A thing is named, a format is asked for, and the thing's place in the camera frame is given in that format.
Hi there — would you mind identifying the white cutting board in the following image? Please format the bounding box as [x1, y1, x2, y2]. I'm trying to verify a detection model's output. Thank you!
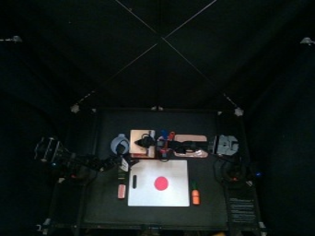
[127, 159, 191, 207]

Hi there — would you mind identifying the thin diagonal brace wire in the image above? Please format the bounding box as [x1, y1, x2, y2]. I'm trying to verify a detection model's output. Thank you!
[74, 0, 218, 109]
[114, 0, 241, 111]

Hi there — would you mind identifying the pale pink utensil cup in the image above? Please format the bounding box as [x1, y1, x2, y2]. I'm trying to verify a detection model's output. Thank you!
[157, 147, 175, 159]

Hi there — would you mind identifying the light blue bowl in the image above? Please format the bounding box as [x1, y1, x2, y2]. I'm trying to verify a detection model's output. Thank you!
[110, 133, 131, 155]

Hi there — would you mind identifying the black panel with white text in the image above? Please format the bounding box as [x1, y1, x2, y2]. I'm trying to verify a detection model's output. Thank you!
[229, 196, 260, 227]

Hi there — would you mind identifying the pink dough disc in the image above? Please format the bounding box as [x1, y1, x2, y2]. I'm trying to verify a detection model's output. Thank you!
[153, 176, 170, 192]

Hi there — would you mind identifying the salmon rounded tray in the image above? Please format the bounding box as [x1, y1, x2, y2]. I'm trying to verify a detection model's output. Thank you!
[173, 134, 212, 159]

